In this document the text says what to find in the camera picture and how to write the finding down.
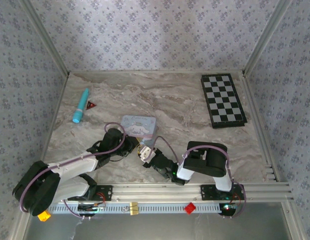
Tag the aluminium rail under arm bases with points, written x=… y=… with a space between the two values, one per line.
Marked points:
x=157 y=191

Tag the aluminium frame post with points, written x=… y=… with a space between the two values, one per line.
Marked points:
x=44 y=37
x=267 y=37

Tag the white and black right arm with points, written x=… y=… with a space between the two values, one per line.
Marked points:
x=209 y=160

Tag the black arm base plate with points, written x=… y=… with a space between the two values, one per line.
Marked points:
x=106 y=192
x=207 y=192

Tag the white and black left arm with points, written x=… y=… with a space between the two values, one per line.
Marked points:
x=77 y=167

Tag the red and black triangle sticker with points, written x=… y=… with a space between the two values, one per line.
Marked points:
x=89 y=106

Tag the aluminium table side rail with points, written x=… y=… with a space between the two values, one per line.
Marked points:
x=53 y=120
x=260 y=130

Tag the yellow toy block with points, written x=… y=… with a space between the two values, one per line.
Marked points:
x=44 y=216

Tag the pale blue cartoon tin box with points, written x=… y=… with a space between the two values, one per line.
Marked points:
x=139 y=125

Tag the beige clip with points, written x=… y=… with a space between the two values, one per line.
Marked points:
x=134 y=208

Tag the black and grey chessboard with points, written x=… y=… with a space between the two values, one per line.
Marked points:
x=223 y=100

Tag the turquoise pen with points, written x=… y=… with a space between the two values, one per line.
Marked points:
x=80 y=107

